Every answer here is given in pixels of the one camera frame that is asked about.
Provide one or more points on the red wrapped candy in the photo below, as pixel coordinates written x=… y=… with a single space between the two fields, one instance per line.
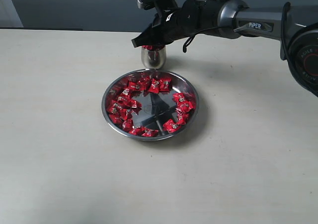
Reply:
x=127 y=92
x=179 y=98
x=133 y=86
x=155 y=86
x=165 y=85
x=182 y=118
x=116 y=119

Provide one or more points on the small steel cup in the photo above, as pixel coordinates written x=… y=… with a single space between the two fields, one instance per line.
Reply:
x=153 y=59

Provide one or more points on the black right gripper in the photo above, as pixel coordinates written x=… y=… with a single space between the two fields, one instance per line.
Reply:
x=179 y=24

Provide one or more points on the round steel plate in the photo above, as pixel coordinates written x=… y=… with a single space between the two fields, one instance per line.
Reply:
x=148 y=116

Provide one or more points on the red candy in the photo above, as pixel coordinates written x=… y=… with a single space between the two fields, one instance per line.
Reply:
x=153 y=47
x=182 y=118
x=127 y=92
x=116 y=119
x=165 y=85
x=133 y=86
x=155 y=86
x=179 y=98

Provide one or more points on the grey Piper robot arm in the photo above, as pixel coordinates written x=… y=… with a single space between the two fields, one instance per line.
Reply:
x=295 y=27

